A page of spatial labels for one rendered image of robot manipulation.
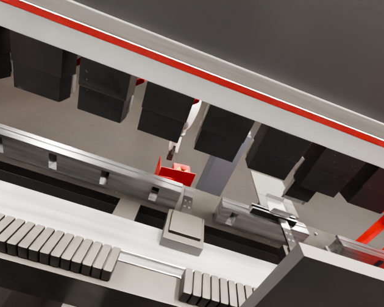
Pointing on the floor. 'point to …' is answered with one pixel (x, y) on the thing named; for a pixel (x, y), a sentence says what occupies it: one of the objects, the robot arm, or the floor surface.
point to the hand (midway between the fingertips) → (169, 156)
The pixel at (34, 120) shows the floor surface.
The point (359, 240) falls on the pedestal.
